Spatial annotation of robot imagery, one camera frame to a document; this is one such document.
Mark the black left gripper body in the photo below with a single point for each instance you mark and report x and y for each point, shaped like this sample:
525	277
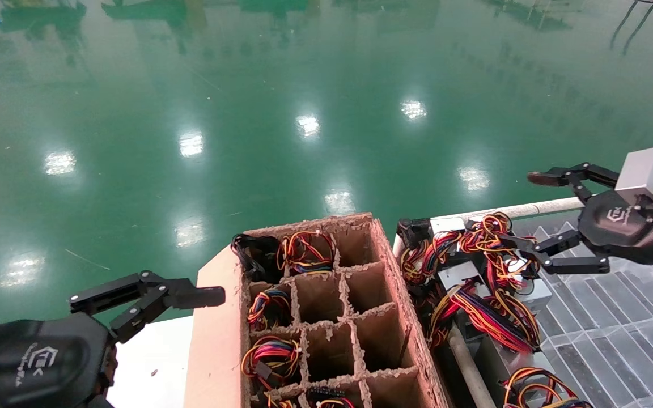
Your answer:
37	362

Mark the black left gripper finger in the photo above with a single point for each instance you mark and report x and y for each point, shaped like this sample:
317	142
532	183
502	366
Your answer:
111	290
139	317

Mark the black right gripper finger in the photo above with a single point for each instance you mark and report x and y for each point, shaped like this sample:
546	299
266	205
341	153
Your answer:
556	177
576	264

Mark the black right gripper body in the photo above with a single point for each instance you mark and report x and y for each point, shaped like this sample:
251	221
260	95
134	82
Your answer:
615	224

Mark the brown cardboard divider box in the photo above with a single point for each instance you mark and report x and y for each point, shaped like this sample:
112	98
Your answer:
219	340

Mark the clear plastic divider tray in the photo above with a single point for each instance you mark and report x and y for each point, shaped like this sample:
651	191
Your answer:
615	340

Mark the grey metal power supply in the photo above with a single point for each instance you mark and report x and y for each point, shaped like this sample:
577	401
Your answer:
459	275

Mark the silver labelled power supply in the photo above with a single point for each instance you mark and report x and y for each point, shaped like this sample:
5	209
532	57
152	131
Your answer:
445	224

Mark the dark grey power supply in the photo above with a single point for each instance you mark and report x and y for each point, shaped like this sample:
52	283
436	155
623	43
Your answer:
502	360

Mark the white pipe rail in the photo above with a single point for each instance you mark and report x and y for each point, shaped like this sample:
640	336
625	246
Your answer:
542	207
471	368

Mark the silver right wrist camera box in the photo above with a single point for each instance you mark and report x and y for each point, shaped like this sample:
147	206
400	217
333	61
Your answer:
649	173

